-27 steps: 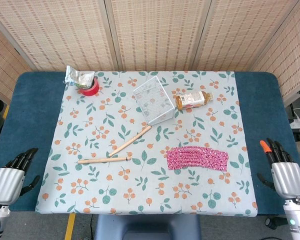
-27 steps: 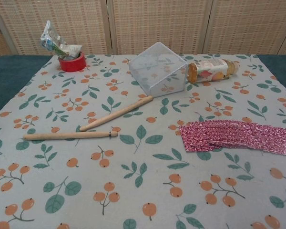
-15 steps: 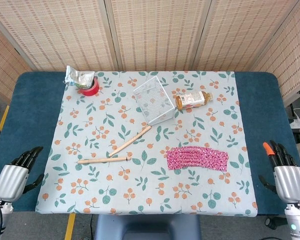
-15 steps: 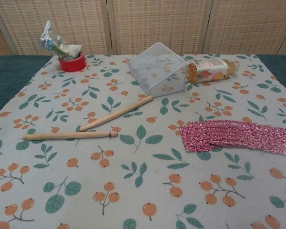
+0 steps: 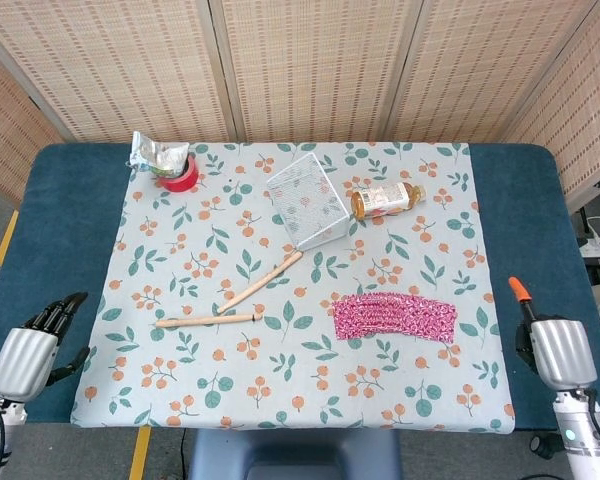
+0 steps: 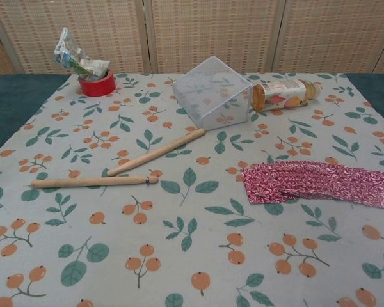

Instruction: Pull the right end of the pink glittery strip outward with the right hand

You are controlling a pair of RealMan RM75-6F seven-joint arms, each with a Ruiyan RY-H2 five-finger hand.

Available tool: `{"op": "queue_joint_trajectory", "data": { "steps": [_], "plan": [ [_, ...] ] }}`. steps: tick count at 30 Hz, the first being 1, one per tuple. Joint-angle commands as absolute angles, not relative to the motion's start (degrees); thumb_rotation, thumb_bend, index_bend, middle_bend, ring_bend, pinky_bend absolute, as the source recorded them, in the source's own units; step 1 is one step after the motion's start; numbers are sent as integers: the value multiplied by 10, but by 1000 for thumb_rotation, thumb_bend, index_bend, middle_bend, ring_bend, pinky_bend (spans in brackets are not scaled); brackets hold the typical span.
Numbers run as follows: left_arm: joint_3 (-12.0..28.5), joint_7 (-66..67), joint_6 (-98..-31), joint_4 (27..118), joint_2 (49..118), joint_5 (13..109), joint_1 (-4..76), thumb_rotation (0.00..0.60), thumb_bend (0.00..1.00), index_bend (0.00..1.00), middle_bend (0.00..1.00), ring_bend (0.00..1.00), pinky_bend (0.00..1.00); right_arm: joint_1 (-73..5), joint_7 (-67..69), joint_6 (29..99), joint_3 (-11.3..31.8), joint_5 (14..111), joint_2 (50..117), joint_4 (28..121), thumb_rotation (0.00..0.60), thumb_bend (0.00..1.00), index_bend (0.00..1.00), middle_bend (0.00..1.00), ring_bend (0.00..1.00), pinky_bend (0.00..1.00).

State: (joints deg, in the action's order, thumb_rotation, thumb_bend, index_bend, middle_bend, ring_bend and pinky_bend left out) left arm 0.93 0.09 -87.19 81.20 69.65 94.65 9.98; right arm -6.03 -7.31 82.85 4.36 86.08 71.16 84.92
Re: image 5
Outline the right robot hand orange fingertip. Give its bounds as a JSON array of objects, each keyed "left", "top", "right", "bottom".
[{"left": 508, "top": 276, "right": 599, "bottom": 391}]

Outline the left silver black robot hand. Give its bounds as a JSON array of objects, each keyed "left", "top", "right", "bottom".
[{"left": 0, "top": 292, "right": 91, "bottom": 404}]

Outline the pink knitted cloth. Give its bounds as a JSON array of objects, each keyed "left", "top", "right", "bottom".
[{"left": 331, "top": 291, "right": 460, "bottom": 345}]

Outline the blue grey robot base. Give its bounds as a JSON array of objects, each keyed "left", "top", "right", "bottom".
[{"left": 187, "top": 428, "right": 404, "bottom": 480}]

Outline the black caster wheel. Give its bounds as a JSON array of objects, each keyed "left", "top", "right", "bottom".
[{"left": 529, "top": 434, "right": 557, "bottom": 459}]

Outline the wooden stick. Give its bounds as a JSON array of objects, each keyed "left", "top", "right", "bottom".
[
  {"left": 153, "top": 312, "right": 265, "bottom": 329},
  {"left": 216, "top": 251, "right": 305, "bottom": 315}
]

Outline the floral print tablecloth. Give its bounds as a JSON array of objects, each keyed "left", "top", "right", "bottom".
[{"left": 69, "top": 142, "right": 516, "bottom": 434}]

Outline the bamboo folding screen panel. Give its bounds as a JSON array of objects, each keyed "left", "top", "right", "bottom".
[
  {"left": 0, "top": 39, "right": 64, "bottom": 206},
  {"left": 209, "top": 0, "right": 426, "bottom": 145},
  {"left": 0, "top": 0, "right": 231, "bottom": 145},
  {"left": 504, "top": 0, "right": 600, "bottom": 211},
  {"left": 384, "top": 0, "right": 600, "bottom": 145}
]

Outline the amber tea plastic bottle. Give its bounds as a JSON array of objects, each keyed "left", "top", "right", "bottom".
[{"left": 350, "top": 181, "right": 428, "bottom": 222}]

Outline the red tape roll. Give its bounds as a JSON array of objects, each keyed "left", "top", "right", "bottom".
[{"left": 155, "top": 154, "right": 200, "bottom": 193}]

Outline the crumpled silver snack bag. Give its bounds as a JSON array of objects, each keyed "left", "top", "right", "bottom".
[{"left": 127, "top": 130, "right": 191, "bottom": 177}]

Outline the white wire mesh basket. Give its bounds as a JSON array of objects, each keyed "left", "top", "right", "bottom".
[{"left": 265, "top": 152, "right": 352, "bottom": 253}]

